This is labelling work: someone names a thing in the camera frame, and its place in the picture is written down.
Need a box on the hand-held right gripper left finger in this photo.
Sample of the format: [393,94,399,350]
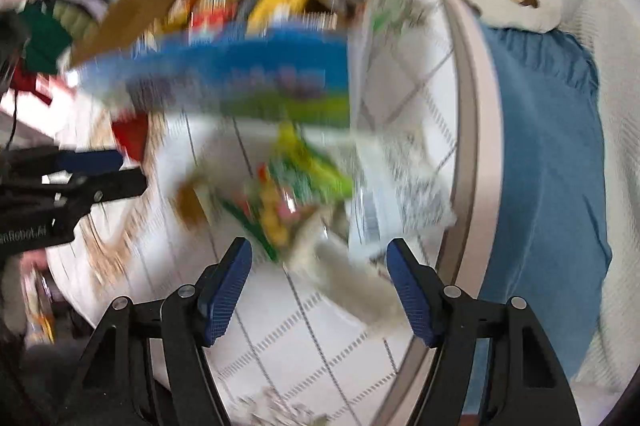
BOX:
[75,237,253,426]

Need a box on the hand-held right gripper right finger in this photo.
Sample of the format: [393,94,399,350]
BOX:
[386,237,583,426]

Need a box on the white barcode label packet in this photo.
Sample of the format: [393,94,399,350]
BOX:
[345,141,458,252]

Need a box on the small red packet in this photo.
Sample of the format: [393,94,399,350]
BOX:
[111,116,151,164]

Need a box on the white waffle blanket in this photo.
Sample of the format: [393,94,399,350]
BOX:
[555,0,640,407]

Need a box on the blue bed sheet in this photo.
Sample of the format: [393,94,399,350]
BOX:
[465,26,613,402]

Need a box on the plain white soft packet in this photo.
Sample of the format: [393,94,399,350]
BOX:
[285,206,406,337]

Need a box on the green garment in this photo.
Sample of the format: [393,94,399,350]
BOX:
[20,3,73,74]

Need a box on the red snack packet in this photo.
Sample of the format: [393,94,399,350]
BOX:
[190,0,238,34]

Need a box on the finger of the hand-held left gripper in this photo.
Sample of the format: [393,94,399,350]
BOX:
[7,147,126,179]
[42,167,149,219]

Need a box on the printed cardboard box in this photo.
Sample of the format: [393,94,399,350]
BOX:
[67,0,386,129]

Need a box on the olive padded jacket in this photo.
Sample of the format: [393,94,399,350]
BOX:
[52,1,101,42]

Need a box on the green fruit candy packet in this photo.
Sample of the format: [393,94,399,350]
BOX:
[220,121,356,262]

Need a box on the floral quilted blanket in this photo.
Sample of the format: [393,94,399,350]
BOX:
[45,0,506,426]

